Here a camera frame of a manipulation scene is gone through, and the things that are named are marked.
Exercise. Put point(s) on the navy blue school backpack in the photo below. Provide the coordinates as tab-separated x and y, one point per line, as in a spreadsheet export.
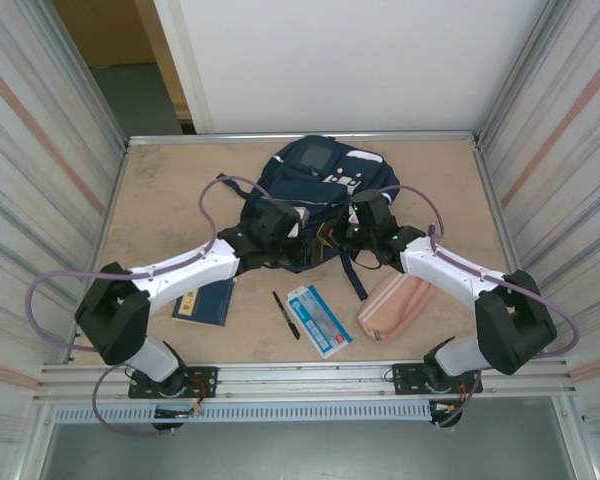
320	175

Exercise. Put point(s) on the blue white ruler set package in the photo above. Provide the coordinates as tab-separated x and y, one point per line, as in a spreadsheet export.
320	320

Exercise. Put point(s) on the pink pencil case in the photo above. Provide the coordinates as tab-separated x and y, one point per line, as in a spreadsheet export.
395	310

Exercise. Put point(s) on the navy blue book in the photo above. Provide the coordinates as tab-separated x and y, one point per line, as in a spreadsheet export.
207	307

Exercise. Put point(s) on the black marker pen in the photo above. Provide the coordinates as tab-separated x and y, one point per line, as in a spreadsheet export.
286	315

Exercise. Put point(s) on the brown wooden board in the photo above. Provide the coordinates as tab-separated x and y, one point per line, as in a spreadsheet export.
105	30

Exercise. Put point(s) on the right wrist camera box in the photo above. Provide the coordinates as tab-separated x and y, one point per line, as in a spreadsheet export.
352	216

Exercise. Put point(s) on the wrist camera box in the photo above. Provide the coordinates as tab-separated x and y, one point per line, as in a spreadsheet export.
302	220
352	216

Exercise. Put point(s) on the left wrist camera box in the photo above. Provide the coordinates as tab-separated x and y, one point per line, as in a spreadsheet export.
302	220

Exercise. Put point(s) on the thin aluminium table edge rail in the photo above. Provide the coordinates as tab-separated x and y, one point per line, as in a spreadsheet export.
405	135

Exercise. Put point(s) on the long aluminium rail frame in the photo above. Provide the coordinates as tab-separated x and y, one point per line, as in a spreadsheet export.
305	380

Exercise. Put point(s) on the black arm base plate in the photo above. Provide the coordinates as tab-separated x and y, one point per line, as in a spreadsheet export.
202	380
405	377

